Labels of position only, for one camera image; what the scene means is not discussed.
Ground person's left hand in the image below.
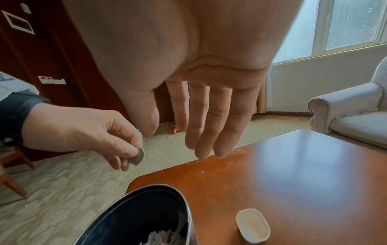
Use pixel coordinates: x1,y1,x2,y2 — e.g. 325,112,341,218
22,103,145,172

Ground person's right hand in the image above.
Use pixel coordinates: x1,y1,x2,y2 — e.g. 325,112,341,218
62,0,306,160

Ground person's left forearm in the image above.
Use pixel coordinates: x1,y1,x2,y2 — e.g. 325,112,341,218
0,90,51,147

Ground white door label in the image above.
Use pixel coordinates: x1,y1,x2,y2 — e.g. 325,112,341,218
37,75,67,85

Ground wooden chair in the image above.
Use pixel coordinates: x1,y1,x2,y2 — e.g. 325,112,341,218
0,145,35,199

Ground grey white wrist-mounted device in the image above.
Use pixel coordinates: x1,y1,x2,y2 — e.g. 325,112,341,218
0,70,40,101

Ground dark brown wooden door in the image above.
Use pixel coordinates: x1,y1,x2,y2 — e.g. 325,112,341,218
0,0,175,161

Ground black metal tin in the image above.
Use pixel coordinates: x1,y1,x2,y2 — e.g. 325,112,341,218
72,184,199,245

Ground white flakes in tin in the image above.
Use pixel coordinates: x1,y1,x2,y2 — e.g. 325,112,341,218
139,210,189,245

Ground white framed window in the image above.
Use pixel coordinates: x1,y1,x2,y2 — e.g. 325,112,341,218
271,0,387,65

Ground grey fabric armchair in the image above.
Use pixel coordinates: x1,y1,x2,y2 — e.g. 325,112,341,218
307,56,387,149

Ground small white oval dish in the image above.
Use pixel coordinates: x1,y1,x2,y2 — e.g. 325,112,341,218
236,208,271,242

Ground white framed wall panel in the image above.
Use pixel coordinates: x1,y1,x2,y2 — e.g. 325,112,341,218
0,9,35,36

